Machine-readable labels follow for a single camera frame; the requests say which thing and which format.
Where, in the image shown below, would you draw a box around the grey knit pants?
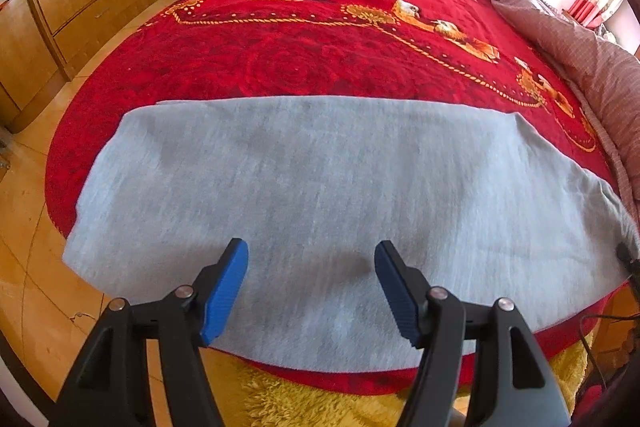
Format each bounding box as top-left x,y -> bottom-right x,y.
63,96 -> 639,373

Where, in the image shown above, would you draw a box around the pink striped quilt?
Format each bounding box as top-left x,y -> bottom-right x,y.
490,0 -> 639,213

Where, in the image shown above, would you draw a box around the yellow fluffy rug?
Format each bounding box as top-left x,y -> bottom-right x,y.
239,343 -> 588,426

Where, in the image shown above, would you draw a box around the red patterned bed blanket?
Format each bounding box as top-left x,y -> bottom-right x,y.
43,0 -> 622,397

